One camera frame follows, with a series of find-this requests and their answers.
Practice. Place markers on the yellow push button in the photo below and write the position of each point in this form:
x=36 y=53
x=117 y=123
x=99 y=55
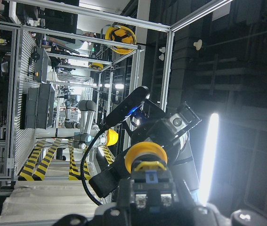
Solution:
x=147 y=164

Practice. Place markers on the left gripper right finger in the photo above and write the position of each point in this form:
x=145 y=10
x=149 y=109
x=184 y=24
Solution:
x=183 y=205

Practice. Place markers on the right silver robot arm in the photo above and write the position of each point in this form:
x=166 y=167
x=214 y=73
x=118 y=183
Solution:
x=89 y=134

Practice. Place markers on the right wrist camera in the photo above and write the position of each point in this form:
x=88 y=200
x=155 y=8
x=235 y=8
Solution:
x=132 y=102

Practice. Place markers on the yellow hard hat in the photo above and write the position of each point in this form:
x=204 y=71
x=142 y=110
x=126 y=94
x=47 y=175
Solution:
x=122 y=34

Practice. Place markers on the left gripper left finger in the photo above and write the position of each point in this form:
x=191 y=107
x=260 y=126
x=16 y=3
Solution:
x=125 y=203

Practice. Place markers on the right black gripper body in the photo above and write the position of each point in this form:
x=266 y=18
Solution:
x=170 y=131

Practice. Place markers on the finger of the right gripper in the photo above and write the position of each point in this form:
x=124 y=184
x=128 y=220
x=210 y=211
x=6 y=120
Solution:
x=106 y=181

